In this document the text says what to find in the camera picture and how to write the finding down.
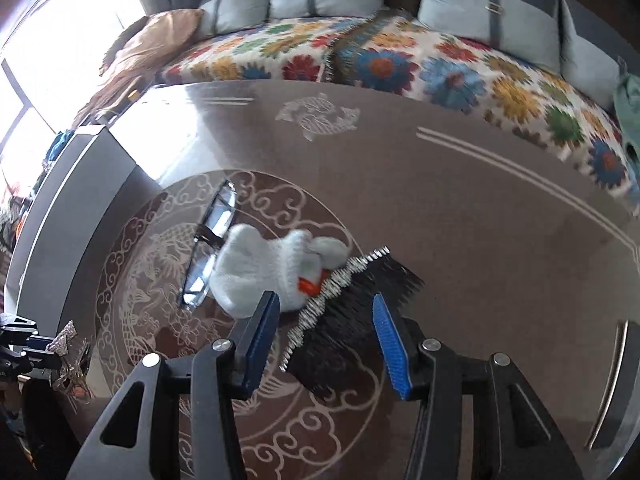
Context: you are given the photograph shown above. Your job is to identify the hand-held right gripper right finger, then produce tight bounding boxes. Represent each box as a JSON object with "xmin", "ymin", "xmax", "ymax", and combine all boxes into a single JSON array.
[{"xmin": 372, "ymin": 292, "xmax": 586, "ymax": 480}]

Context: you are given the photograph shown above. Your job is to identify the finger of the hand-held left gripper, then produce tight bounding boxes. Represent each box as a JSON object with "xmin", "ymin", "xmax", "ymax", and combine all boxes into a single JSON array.
[
  {"xmin": 0, "ymin": 312, "xmax": 41, "ymax": 339},
  {"xmin": 0, "ymin": 340, "xmax": 59, "ymax": 376}
]

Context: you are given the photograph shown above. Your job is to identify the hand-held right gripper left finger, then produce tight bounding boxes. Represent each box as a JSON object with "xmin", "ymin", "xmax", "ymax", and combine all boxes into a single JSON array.
[{"xmin": 65, "ymin": 290, "xmax": 282, "ymax": 480}]

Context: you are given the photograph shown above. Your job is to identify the silver bow hair clip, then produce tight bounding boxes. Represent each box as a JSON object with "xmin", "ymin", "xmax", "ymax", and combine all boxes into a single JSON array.
[{"xmin": 45, "ymin": 320, "xmax": 93, "ymax": 401}]

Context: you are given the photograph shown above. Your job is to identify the black rhinestone hair comb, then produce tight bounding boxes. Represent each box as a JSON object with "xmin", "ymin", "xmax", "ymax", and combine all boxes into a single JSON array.
[{"xmin": 280, "ymin": 246, "xmax": 426, "ymax": 396}]

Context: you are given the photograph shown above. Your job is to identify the blue cloth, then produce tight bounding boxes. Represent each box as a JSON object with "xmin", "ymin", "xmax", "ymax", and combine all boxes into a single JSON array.
[{"xmin": 47, "ymin": 130, "xmax": 77, "ymax": 162}]

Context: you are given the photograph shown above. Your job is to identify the pink crumpled cloth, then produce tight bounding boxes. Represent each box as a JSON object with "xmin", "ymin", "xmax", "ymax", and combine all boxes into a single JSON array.
[{"xmin": 75, "ymin": 10, "xmax": 206, "ymax": 126}]

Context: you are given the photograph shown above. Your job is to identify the green crumpled cloth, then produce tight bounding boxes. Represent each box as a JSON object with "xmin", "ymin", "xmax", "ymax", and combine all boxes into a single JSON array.
[{"xmin": 612, "ymin": 72, "xmax": 640, "ymax": 146}]

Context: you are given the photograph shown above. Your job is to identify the black frame eyeglasses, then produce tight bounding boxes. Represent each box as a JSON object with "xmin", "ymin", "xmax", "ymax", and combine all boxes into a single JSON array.
[{"xmin": 179, "ymin": 180, "xmax": 238, "ymax": 308}]

